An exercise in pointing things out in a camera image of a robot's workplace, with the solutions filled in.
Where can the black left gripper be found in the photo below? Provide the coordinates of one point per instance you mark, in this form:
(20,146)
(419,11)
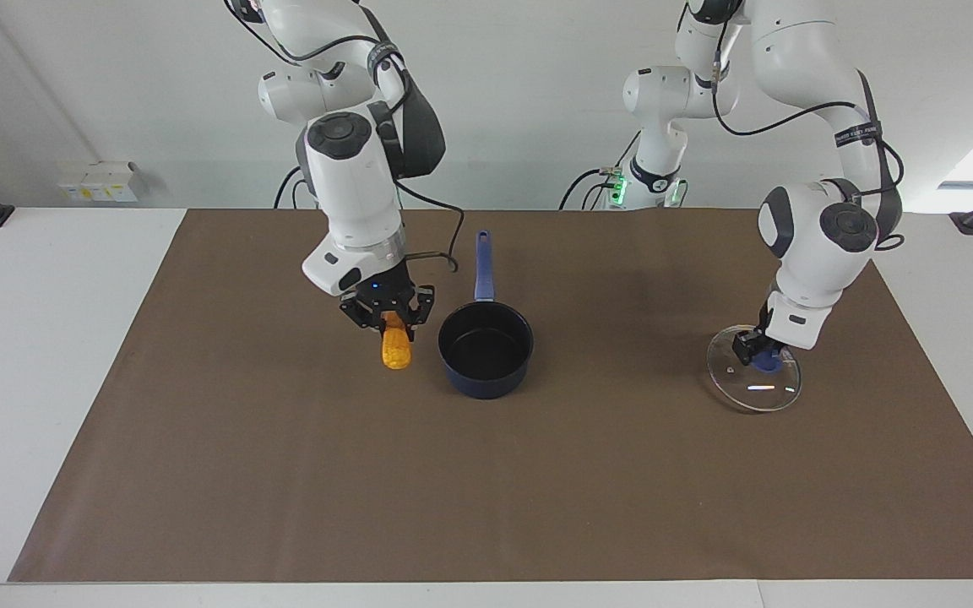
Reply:
(769,331)

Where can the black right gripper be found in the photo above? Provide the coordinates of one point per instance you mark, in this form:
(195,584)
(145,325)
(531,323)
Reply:
(385,295)

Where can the yellow toy corn cob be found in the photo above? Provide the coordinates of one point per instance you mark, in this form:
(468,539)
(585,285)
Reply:
(396,350)

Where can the glass lid with blue knob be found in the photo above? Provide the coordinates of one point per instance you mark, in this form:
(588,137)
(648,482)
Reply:
(757,388)

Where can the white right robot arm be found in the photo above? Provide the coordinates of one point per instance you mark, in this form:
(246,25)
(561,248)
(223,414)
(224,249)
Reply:
(351,186)

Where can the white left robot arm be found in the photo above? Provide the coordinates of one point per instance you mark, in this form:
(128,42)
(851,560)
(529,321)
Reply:
(799,51)

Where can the brown table mat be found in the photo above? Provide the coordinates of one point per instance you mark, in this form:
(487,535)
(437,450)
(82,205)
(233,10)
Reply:
(579,490)

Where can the white socket box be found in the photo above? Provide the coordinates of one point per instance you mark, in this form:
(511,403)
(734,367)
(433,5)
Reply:
(102,181)

